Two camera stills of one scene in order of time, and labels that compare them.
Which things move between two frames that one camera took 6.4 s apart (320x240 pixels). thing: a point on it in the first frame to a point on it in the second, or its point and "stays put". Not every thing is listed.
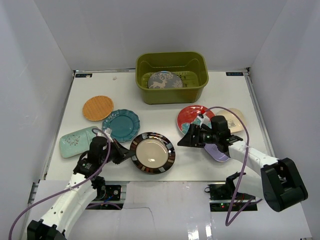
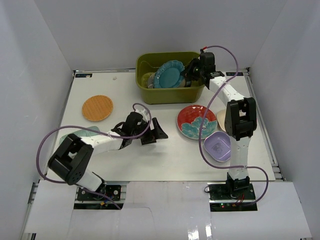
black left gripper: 117,153 to 149,132
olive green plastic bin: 193,67 stays put
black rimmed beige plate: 154,152 to 144,80
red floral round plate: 188,116 stays put
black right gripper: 187,140 to 188,71
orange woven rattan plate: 97,108 stays put
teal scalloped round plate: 124,124 to 168,74
